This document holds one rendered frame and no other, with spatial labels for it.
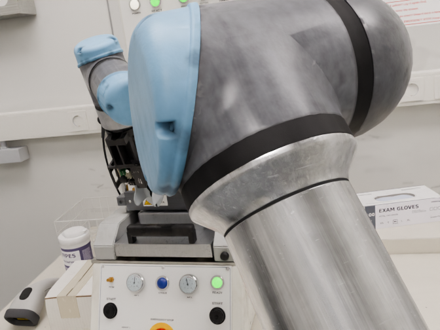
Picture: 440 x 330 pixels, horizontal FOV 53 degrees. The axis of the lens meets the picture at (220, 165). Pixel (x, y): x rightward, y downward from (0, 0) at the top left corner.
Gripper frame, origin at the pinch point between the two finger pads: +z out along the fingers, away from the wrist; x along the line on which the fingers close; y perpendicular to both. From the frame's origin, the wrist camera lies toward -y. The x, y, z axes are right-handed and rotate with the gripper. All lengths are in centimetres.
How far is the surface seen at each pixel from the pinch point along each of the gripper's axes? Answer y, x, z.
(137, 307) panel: 13.6, -5.6, 18.4
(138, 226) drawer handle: 3.7, -4.3, 4.4
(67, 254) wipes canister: -8.9, -37.2, 26.6
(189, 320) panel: 15.3, 6.1, 19.8
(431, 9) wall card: -76, 67, -6
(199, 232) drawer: 0.2, 7.2, 9.9
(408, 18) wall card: -75, 61, -5
